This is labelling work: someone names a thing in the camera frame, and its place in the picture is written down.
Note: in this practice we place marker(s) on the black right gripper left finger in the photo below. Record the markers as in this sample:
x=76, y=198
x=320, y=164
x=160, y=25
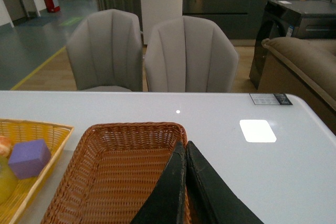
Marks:
x=166, y=202

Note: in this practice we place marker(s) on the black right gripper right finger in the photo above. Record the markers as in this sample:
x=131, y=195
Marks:
x=211, y=200

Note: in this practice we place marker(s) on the brown wicker basket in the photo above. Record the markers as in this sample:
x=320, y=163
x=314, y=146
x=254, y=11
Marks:
x=113, y=171

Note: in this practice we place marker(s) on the yellow tape roll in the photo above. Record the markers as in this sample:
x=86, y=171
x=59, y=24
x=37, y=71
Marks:
x=8, y=180

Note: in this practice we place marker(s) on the yellow wicker basket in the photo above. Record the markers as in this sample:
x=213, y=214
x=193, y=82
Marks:
x=56, y=137

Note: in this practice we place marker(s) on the table label sticker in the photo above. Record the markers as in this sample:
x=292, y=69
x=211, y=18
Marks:
x=270, y=99

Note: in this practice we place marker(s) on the purple foam cube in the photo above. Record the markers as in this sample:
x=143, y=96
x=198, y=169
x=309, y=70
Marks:
x=29, y=158

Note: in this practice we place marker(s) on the grey chair right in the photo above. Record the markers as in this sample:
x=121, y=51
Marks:
x=190, y=54

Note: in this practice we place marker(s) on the grey chair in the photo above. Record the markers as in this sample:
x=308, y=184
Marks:
x=105, y=52
x=190, y=54

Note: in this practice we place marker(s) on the beige sofa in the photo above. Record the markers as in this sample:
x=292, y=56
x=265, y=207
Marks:
x=305, y=68

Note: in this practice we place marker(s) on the grey chair left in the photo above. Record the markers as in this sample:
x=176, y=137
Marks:
x=105, y=52

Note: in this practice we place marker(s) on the orange bread roll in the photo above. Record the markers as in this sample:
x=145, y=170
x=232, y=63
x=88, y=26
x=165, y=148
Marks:
x=5, y=146

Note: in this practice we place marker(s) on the black washing machine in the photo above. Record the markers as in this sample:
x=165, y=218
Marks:
x=299, y=19

